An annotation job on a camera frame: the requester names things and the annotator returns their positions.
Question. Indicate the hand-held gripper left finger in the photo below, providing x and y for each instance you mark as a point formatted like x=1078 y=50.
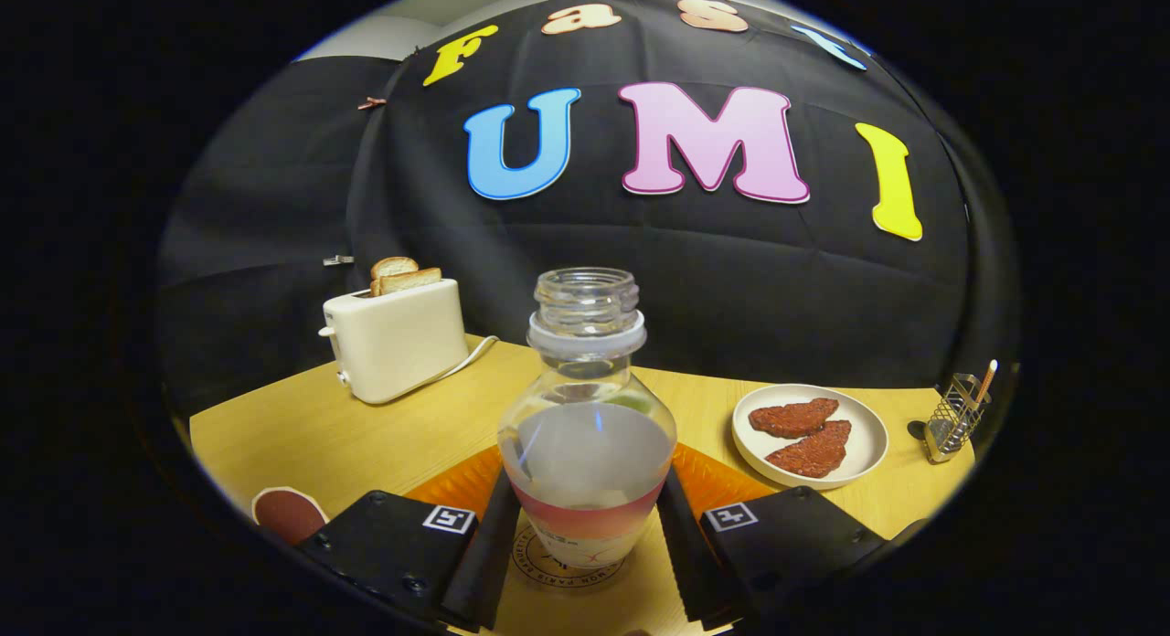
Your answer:
x=393 y=549

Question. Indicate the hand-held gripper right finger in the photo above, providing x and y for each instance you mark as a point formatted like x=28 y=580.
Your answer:
x=795 y=545

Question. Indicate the round cork coaster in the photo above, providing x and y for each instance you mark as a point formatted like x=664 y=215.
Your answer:
x=533 y=563

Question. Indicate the clear juice bottle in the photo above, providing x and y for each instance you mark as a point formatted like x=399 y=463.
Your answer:
x=585 y=453

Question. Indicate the red meat slice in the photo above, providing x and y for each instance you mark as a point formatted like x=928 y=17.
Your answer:
x=791 y=418
x=813 y=451

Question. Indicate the wooden table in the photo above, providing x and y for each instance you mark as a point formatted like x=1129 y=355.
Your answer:
x=347 y=435

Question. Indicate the white round plate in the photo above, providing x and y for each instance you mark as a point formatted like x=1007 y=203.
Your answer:
x=868 y=444

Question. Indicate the white toaster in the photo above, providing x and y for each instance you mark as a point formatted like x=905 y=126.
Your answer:
x=398 y=344

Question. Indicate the pink striped straw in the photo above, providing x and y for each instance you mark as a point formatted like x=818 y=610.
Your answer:
x=985 y=380

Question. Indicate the toast slice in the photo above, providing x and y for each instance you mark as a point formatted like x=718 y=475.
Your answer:
x=393 y=266
x=411 y=280

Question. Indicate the black backdrop cloth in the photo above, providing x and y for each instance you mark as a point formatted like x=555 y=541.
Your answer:
x=686 y=280

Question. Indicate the silver cloth clip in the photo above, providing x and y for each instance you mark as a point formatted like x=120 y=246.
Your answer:
x=338 y=260

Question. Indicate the red cloth clip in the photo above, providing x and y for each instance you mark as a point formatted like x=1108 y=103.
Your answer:
x=371 y=103

